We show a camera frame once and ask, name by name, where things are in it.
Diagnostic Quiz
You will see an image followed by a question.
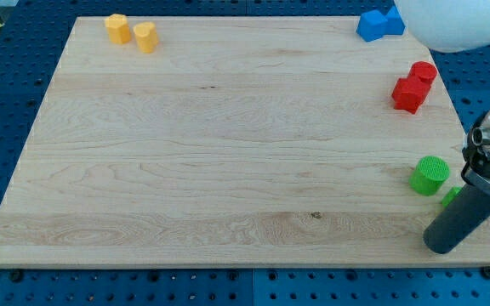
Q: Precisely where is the green star block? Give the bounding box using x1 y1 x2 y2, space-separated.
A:
441 186 461 207

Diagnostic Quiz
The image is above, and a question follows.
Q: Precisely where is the red star block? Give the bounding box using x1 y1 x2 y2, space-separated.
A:
391 76 430 114

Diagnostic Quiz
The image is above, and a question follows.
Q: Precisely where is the blue cube block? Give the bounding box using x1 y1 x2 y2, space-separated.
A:
356 9 388 42

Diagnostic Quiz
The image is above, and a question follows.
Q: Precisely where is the red cylinder block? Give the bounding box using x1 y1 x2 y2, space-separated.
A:
408 61 437 85

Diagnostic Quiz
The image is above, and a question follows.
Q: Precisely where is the wooden board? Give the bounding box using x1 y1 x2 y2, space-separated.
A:
0 17 490 269

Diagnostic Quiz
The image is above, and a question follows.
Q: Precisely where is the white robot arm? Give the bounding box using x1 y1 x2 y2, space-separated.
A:
396 0 490 254

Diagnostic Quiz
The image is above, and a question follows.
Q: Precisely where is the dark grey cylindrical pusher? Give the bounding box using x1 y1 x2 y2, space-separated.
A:
423 184 490 254

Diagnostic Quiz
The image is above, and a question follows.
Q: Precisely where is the green cylinder block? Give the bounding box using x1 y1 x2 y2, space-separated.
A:
408 156 450 196

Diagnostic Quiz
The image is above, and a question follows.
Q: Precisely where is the yellow hexagon block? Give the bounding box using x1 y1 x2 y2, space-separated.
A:
104 14 131 44

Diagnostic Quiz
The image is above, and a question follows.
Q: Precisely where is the blue pointed block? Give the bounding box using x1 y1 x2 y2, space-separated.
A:
385 6 406 36

